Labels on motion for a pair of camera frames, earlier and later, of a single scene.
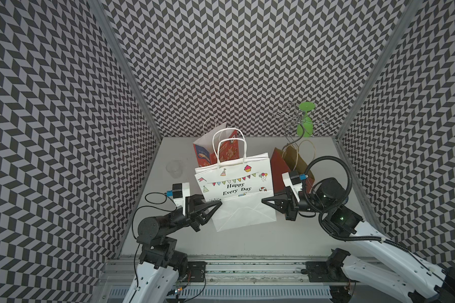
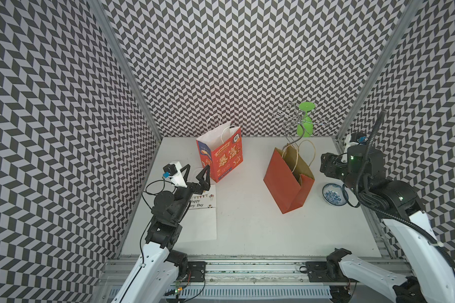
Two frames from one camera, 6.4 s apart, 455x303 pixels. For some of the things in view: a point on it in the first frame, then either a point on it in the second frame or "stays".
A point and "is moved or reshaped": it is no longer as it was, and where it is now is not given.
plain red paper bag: [284, 160] stays
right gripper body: [303, 205] -> [336, 168]
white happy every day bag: [240, 183] is moved or reshaped
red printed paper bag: [218, 144] stays
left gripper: [194, 212] -> [196, 188]
